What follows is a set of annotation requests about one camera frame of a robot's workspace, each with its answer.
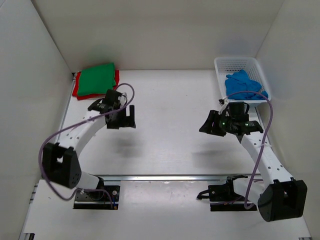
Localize aluminium rail front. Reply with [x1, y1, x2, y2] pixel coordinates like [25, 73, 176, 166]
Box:
[44, 173, 283, 182]

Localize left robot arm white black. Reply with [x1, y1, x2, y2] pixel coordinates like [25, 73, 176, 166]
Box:
[42, 89, 136, 199]

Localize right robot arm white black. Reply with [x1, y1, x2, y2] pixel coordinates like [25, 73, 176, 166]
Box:
[196, 99, 308, 222]

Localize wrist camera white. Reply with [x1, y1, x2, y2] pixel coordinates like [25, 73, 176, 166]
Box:
[121, 92, 128, 101]
[218, 97, 229, 105]

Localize aluminium rail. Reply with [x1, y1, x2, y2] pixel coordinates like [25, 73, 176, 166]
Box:
[44, 173, 283, 182]
[45, 72, 75, 143]

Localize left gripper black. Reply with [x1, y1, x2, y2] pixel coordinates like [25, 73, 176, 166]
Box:
[107, 103, 136, 129]

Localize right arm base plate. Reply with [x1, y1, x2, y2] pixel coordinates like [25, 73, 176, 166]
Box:
[196, 175, 257, 212]

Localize blue t shirt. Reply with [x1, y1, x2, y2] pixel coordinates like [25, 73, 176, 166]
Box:
[224, 69, 269, 101]

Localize folded red t shirt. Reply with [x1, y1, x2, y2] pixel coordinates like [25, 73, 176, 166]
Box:
[72, 70, 120, 101]

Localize white plastic basket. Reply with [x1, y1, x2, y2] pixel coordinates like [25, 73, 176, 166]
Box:
[214, 57, 271, 106]

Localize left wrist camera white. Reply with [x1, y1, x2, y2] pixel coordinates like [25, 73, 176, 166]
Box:
[121, 92, 128, 101]

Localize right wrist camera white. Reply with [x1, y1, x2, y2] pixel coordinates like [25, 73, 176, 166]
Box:
[218, 97, 229, 105]

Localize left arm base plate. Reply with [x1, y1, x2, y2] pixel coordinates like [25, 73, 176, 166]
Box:
[73, 185, 121, 210]

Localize green t shirt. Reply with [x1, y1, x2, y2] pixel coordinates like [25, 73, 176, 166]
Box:
[77, 62, 116, 96]

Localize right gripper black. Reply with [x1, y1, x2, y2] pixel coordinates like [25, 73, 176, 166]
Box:
[199, 110, 235, 137]

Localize aluminium rail left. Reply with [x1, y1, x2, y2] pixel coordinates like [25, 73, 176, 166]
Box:
[45, 72, 75, 143]

